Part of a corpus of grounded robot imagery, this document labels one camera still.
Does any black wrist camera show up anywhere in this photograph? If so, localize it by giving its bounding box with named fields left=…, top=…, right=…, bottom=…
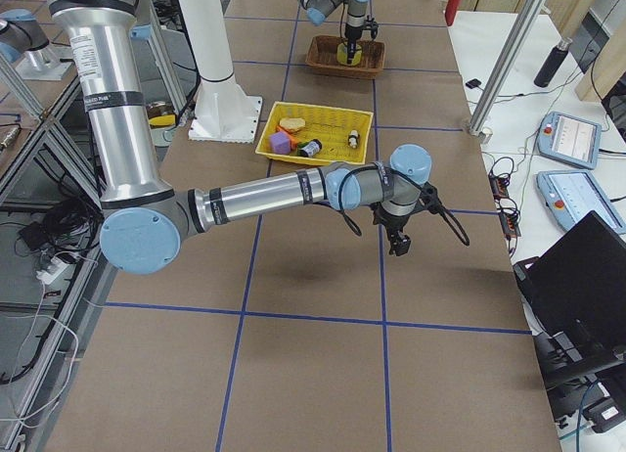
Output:
left=387, top=231, right=412, bottom=256

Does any panda figurine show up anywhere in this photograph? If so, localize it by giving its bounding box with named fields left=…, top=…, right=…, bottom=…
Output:
left=347, top=129, right=360, bottom=149

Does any brown wicker basket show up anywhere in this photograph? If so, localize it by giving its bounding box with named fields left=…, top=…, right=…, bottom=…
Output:
left=305, top=35, right=385, bottom=80

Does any toy bread croissant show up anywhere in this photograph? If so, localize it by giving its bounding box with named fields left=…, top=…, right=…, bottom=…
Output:
left=279, top=117, right=306, bottom=133

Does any small black puck device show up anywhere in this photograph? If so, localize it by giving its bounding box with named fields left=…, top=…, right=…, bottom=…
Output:
left=465, top=78, right=481, bottom=89

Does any orange toy carrot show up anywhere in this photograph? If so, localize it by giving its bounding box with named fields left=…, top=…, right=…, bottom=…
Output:
left=276, top=125, right=298, bottom=149

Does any red cylinder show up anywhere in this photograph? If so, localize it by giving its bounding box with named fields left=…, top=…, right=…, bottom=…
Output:
left=444, top=0, right=461, bottom=25

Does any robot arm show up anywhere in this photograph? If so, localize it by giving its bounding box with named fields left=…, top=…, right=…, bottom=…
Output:
left=297, top=0, right=379, bottom=67
left=48, top=0, right=445, bottom=274

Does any aluminium frame post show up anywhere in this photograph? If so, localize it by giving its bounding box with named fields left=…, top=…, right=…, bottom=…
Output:
left=467, top=0, right=547, bottom=145

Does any clear tape roll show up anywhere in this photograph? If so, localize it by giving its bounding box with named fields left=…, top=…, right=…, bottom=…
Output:
left=336, top=42, right=363, bottom=67

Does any teach pendant tablet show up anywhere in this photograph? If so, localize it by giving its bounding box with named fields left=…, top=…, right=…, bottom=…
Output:
left=536, top=170, right=625, bottom=235
left=537, top=111, right=602, bottom=170

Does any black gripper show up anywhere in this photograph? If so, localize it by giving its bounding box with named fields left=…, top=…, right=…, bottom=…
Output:
left=371, top=182, right=443, bottom=227
left=343, top=14, right=379, bottom=65

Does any black laptop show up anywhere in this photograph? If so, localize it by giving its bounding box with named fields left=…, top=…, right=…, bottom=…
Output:
left=514, top=211, right=625, bottom=395

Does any yellow woven basket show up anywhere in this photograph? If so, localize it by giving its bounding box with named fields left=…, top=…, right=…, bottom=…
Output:
left=255, top=102, right=374, bottom=166

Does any small black-capped bottle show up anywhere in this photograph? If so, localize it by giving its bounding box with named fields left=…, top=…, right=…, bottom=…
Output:
left=297, top=139, right=323, bottom=158

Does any near teach pendant tablet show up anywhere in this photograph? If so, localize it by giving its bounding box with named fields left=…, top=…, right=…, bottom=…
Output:
left=536, top=170, right=625, bottom=235

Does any purple foam cube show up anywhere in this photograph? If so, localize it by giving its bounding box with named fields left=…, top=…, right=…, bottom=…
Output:
left=269, top=131, right=291, bottom=155

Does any black water bottle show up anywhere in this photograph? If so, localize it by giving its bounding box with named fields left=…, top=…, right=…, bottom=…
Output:
left=533, top=37, right=572, bottom=88

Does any far teach pendant tablet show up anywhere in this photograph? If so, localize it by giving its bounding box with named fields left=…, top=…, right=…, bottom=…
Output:
left=537, top=111, right=602, bottom=170

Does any steel bowl with corn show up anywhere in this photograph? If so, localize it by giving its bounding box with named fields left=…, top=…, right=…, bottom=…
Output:
left=146, top=101, right=177, bottom=147

